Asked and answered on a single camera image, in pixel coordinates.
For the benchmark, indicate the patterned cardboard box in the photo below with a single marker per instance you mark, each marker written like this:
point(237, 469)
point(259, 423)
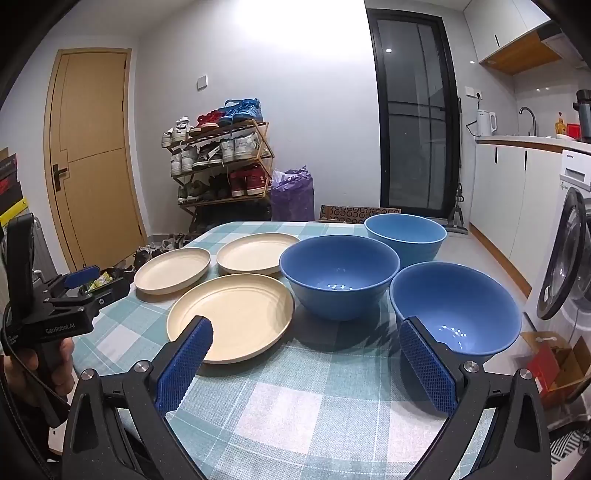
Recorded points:
point(351, 213)

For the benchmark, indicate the grey suitcase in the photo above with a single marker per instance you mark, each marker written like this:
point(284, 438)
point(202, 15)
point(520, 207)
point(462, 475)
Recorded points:
point(42, 244)

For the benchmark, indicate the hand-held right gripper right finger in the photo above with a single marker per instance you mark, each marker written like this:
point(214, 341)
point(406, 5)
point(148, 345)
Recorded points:
point(427, 364)

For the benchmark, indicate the cream plate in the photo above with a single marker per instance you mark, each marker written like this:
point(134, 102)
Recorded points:
point(171, 272)
point(240, 314)
point(256, 254)

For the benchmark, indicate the black printed box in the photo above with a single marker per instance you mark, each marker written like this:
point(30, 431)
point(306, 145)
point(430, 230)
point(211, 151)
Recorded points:
point(9, 184)

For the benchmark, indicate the dark countertop appliance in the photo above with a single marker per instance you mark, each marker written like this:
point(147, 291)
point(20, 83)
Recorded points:
point(584, 115)

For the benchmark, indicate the person's left hand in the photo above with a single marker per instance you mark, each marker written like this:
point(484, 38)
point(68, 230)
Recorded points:
point(67, 364)

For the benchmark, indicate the wall socket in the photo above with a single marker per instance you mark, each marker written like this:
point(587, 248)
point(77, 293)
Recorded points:
point(474, 93)

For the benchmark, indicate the white wall switch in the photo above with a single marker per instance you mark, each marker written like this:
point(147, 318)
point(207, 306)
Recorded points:
point(202, 82)

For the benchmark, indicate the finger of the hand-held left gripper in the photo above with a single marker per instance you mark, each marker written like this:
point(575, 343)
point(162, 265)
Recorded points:
point(108, 295)
point(83, 275)

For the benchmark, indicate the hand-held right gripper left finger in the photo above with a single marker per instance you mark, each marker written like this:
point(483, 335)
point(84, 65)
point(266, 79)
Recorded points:
point(184, 360)

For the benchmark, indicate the white electric kettle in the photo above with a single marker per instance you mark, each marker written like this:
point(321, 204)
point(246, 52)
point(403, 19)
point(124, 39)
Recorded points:
point(485, 123)

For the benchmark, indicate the yellow wooden door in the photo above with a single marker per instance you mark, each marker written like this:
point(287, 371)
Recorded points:
point(92, 138)

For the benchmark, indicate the checked teal tablecloth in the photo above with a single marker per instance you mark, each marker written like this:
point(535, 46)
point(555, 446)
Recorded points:
point(300, 392)

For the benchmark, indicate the upright floor mop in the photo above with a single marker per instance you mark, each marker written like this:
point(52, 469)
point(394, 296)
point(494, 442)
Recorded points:
point(457, 221)

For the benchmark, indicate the light blue bowl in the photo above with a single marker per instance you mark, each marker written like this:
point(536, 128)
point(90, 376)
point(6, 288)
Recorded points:
point(406, 235)

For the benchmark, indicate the white wall cabinet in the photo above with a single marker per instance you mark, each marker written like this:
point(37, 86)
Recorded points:
point(498, 27)

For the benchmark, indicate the white washing machine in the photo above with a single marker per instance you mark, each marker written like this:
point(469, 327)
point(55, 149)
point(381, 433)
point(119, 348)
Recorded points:
point(572, 184)

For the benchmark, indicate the yellow bottle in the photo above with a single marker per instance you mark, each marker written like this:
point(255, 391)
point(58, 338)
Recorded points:
point(561, 125)

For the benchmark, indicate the yellow wrappers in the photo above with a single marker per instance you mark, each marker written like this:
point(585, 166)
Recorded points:
point(102, 279)

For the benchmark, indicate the pile of sneakers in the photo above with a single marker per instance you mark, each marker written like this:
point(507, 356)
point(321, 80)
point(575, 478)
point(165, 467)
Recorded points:
point(173, 241)

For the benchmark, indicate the black glass door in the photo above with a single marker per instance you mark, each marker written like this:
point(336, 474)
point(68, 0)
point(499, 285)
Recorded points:
point(415, 115)

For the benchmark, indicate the white base cabinet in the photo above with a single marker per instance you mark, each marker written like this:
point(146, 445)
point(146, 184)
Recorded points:
point(508, 194)

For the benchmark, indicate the small red box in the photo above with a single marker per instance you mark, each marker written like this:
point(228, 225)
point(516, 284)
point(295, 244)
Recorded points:
point(574, 130)

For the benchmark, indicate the striped black white rug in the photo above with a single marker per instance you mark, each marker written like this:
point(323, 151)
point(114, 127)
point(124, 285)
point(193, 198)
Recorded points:
point(569, 448)

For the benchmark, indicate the red cardboard box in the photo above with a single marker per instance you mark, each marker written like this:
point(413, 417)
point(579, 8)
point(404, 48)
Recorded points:
point(549, 364)

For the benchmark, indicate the metal faucet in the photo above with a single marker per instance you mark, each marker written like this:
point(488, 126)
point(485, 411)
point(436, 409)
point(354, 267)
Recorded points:
point(532, 117)

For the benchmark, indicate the range hood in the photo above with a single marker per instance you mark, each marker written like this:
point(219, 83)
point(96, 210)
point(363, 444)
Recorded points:
point(565, 41)

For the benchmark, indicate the purple trash bag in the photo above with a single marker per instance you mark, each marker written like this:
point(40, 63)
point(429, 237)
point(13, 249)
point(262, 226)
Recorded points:
point(291, 194)

